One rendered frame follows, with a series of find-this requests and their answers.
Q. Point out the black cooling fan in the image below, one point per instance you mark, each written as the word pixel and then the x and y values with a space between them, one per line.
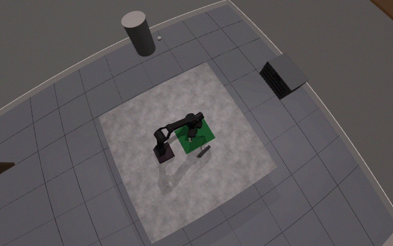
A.
pixel 204 151

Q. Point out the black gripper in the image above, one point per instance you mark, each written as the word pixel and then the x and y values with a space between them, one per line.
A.
pixel 191 131

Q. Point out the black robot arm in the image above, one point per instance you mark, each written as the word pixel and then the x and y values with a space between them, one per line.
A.
pixel 189 120

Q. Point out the green circuit board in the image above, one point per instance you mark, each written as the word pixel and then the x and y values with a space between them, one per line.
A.
pixel 188 143

